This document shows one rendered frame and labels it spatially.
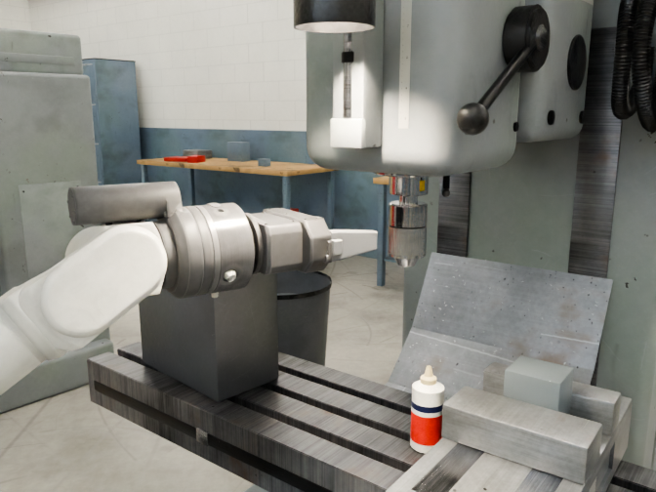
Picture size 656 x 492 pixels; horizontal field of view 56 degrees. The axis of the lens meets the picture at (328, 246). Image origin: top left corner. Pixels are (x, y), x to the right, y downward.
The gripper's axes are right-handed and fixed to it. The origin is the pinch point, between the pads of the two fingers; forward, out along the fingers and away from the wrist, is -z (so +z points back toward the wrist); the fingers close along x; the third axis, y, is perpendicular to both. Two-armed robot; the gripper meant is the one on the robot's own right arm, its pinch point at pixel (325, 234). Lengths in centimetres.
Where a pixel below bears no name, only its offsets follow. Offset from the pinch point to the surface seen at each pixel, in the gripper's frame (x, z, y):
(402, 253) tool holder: -1.4, -10.2, 3.1
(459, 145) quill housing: -11.6, -8.5, -10.1
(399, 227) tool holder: -1.0, -9.9, 0.1
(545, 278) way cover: 6, -48, 14
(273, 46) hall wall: 523, -277, -81
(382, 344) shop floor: 219, -184, 124
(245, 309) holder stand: 22.7, -0.7, 15.2
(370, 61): -5.7, -1.6, -18.4
